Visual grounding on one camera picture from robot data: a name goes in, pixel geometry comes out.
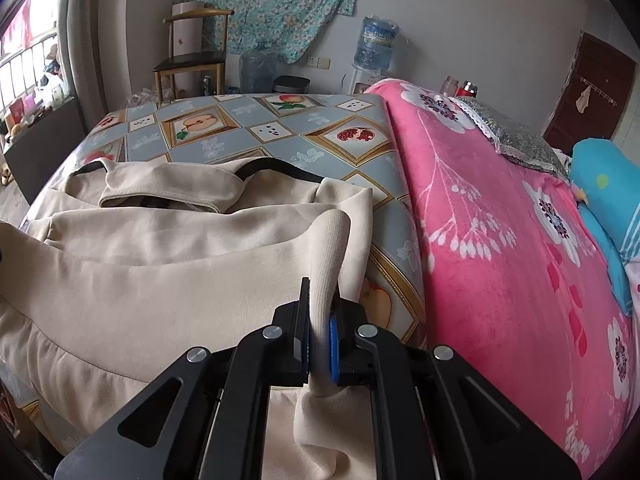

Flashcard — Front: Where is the empty water jug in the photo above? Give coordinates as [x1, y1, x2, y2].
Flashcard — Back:
[239, 39, 278, 95]

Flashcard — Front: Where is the brown door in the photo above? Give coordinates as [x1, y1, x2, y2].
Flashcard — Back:
[542, 31, 638, 156]

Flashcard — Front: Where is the floral wall cloth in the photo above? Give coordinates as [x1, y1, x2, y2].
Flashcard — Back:
[172, 0, 365, 65]

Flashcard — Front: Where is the grey curtain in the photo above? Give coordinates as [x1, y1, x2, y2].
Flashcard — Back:
[55, 0, 136, 133]

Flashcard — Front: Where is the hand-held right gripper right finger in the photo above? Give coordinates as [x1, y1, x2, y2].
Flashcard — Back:
[327, 300, 583, 480]

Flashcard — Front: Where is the silver sequin cushion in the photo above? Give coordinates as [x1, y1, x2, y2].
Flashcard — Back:
[457, 96, 571, 181]

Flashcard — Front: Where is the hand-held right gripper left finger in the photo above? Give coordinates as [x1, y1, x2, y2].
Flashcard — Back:
[54, 276, 313, 480]

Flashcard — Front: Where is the cream zip jacket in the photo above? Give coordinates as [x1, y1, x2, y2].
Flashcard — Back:
[0, 156, 375, 480]

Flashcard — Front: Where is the fruit print tablecloth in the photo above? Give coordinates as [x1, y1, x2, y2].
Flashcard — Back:
[0, 92, 428, 461]

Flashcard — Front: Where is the pink floral blanket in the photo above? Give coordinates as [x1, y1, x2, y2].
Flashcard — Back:
[362, 77, 640, 471]

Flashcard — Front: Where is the metal window railing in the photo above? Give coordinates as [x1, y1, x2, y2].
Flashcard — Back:
[0, 30, 58, 111]

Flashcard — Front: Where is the blue pillow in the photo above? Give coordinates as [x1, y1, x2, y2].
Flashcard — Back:
[570, 137, 640, 316]

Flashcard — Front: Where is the blue water dispenser bottle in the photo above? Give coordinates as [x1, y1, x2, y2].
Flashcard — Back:
[354, 16, 398, 73]

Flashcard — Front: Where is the white box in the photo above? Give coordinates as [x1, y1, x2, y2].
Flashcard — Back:
[171, 2, 206, 56]

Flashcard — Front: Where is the wooden chair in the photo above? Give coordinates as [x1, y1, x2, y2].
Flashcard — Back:
[152, 7, 235, 98]

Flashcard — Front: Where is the clear plastic bag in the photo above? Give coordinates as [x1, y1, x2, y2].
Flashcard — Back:
[127, 87, 166, 108]

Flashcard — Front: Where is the dark cabinet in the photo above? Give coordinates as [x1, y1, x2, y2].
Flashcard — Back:
[2, 96, 88, 206]

